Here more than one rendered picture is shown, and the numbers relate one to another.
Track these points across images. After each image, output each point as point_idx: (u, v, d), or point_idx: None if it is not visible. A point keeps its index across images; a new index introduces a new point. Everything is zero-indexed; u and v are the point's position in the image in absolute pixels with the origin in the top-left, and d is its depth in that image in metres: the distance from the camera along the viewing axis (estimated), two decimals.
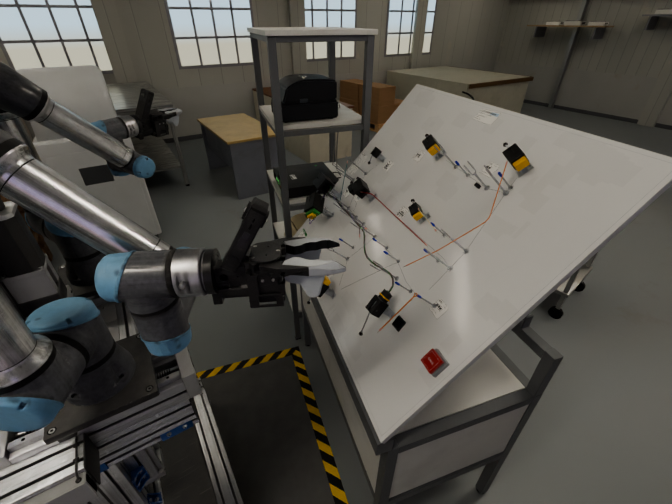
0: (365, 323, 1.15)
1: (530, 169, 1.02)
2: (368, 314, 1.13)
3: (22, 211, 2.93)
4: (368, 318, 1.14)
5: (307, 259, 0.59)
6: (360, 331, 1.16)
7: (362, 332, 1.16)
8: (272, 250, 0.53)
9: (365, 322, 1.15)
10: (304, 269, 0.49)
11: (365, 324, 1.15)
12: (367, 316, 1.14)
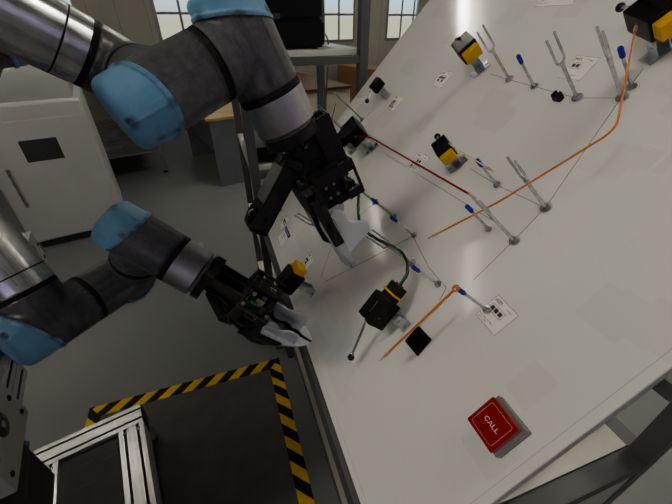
0: (358, 339, 0.66)
1: None
2: (364, 324, 0.64)
3: None
4: (363, 330, 0.65)
5: (352, 229, 0.49)
6: (351, 353, 0.67)
7: (354, 354, 0.67)
8: (303, 205, 0.48)
9: (359, 338, 0.65)
10: (309, 215, 0.56)
11: (358, 341, 0.66)
12: (362, 328, 0.65)
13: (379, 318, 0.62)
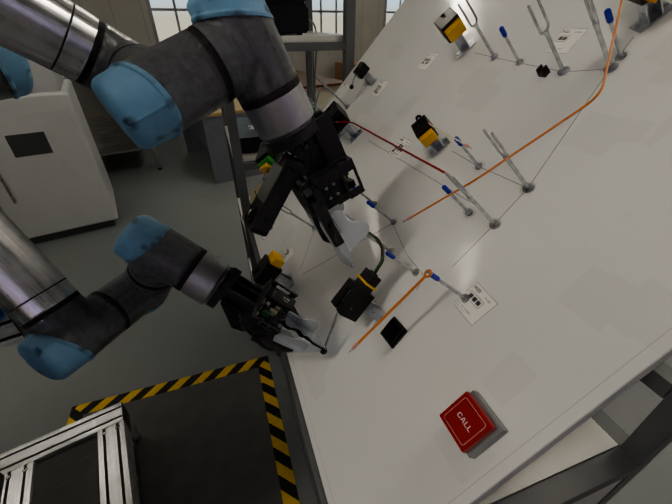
0: (330, 332, 0.61)
1: (667, 12, 0.49)
2: (336, 315, 0.60)
3: None
4: (335, 322, 0.61)
5: (352, 229, 0.49)
6: (323, 346, 0.62)
7: (326, 347, 0.63)
8: (303, 205, 0.48)
9: (332, 330, 0.61)
10: (309, 215, 0.56)
11: (331, 334, 0.62)
12: (334, 319, 0.60)
13: (351, 308, 0.58)
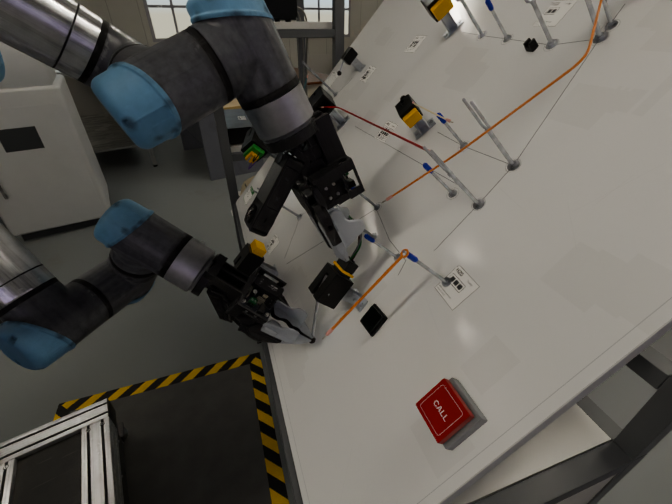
0: (314, 320, 0.59)
1: None
2: (316, 302, 0.57)
3: None
4: (317, 309, 0.58)
5: (348, 227, 0.50)
6: None
7: (314, 336, 0.61)
8: (303, 205, 0.48)
9: (315, 318, 0.59)
10: (314, 221, 0.55)
11: (315, 322, 0.59)
12: (315, 307, 0.58)
13: (329, 294, 0.55)
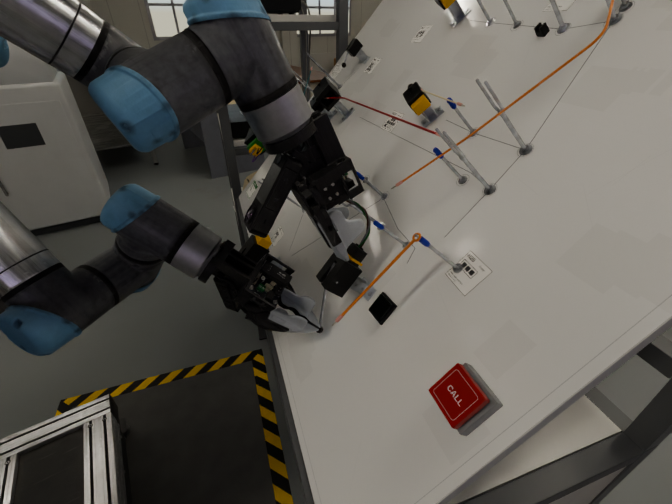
0: (322, 309, 0.58)
1: None
2: (324, 291, 0.57)
3: None
4: (325, 298, 0.57)
5: (348, 227, 0.50)
6: (318, 325, 0.60)
7: (322, 325, 0.60)
8: (303, 206, 0.48)
9: (323, 307, 0.58)
10: (314, 221, 0.55)
11: (323, 311, 0.58)
12: (323, 295, 0.57)
13: (337, 282, 0.54)
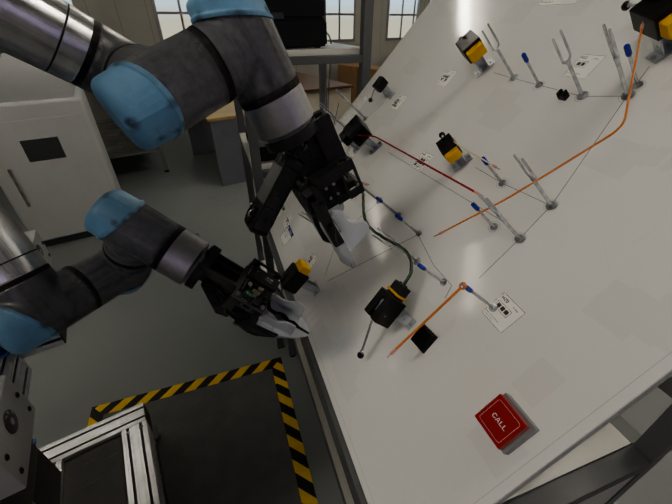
0: (366, 338, 0.66)
1: None
2: (371, 322, 0.65)
3: None
4: (370, 328, 0.65)
5: (352, 229, 0.49)
6: (360, 351, 0.67)
7: (363, 352, 0.68)
8: (303, 205, 0.48)
9: (367, 336, 0.66)
10: (309, 215, 0.56)
11: (366, 339, 0.66)
12: (369, 326, 0.65)
13: (385, 316, 0.62)
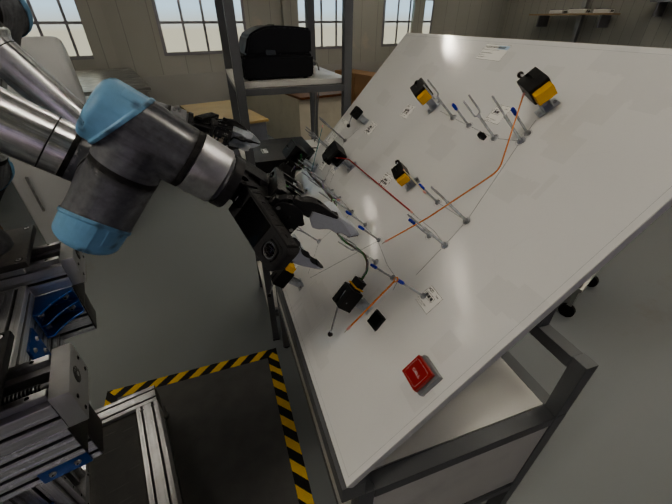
0: (334, 320, 0.86)
1: (555, 106, 0.74)
2: (337, 308, 0.85)
3: None
4: (337, 313, 0.86)
5: None
6: (329, 331, 0.88)
7: (332, 331, 0.88)
8: (286, 227, 0.48)
9: (334, 319, 0.86)
10: (289, 261, 0.54)
11: (334, 322, 0.87)
12: (335, 311, 0.85)
13: (346, 303, 0.83)
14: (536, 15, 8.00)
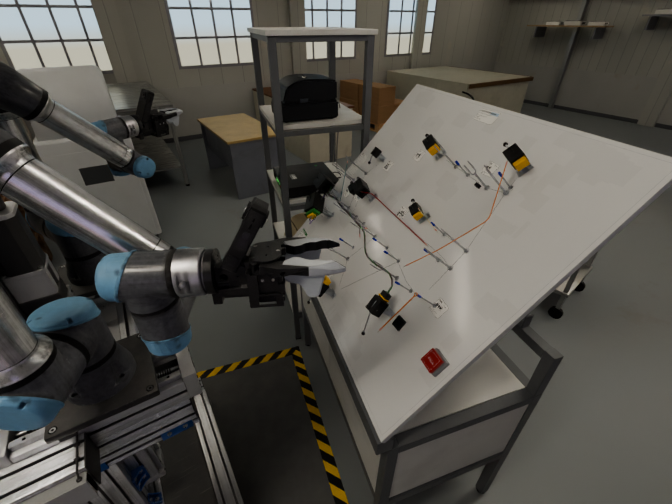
0: (366, 323, 1.15)
1: (530, 169, 1.02)
2: (369, 314, 1.14)
3: (22, 211, 2.94)
4: (369, 317, 1.14)
5: (307, 259, 0.59)
6: (363, 331, 1.16)
7: (364, 331, 1.17)
8: (272, 250, 0.53)
9: (367, 322, 1.15)
10: (304, 269, 0.49)
11: (366, 324, 1.15)
12: (368, 316, 1.14)
13: (377, 310, 1.11)
14: None
